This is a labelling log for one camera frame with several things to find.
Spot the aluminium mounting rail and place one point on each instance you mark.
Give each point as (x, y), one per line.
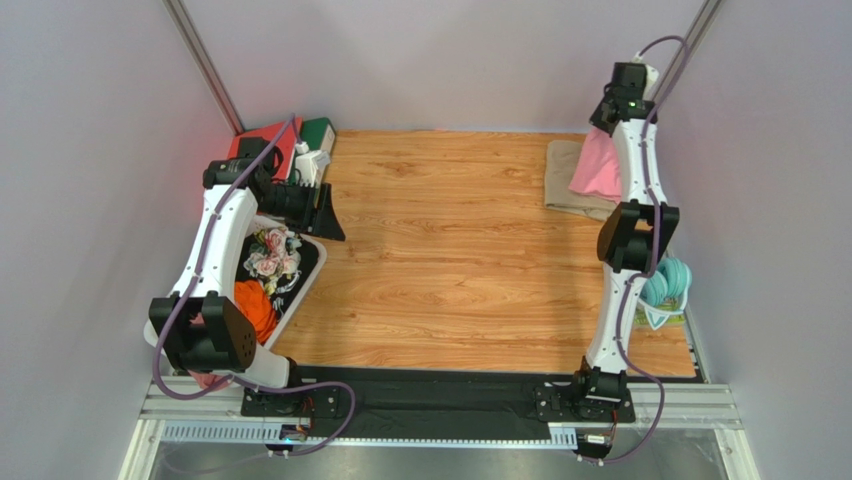
(684, 429)

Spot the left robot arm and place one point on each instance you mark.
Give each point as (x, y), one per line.
(242, 187)

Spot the dusty pink garment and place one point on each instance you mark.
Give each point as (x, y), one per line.
(210, 381)

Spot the green book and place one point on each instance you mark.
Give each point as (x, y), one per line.
(655, 317)

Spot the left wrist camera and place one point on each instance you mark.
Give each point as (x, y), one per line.
(310, 165)

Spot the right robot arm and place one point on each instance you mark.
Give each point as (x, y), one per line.
(630, 243)

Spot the red binder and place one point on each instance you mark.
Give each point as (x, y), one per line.
(280, 159)

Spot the orange garment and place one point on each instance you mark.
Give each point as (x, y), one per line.
(252, 300)

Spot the black t-shirt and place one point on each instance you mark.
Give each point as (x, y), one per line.
(310, 258)

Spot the green binder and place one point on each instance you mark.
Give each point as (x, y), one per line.
(319, 134)

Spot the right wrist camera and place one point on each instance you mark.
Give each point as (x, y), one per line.
(651, 73)

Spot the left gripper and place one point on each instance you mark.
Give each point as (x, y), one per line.
(322, 222)

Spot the floral garment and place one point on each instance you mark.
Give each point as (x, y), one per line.
(273, 259)

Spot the pink t-shirt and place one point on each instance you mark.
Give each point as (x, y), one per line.
(597, 172)

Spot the black base mat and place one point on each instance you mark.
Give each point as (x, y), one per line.
(430, 404)

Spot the folded beige t-shirt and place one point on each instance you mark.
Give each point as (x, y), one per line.
(562, 158)

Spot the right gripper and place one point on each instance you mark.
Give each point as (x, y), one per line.
(608, 114)

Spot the teal headphones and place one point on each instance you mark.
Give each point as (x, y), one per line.
(669, 285)

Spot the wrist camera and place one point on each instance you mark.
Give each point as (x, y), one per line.
(651, 73)
(310, 165)

